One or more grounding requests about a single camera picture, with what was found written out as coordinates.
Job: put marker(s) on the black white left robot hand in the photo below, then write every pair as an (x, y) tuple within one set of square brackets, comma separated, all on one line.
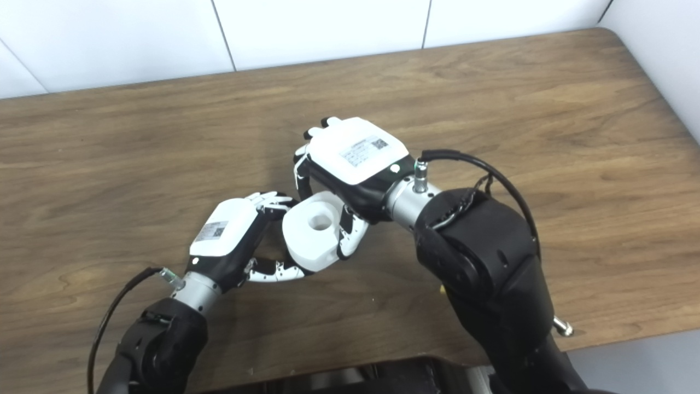
[(227, 230)]

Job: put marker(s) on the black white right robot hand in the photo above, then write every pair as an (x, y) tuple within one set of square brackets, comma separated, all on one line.
[(355, 153)]

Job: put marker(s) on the round white plastic piece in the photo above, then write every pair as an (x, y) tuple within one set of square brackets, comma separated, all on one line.
[(306, 241)]

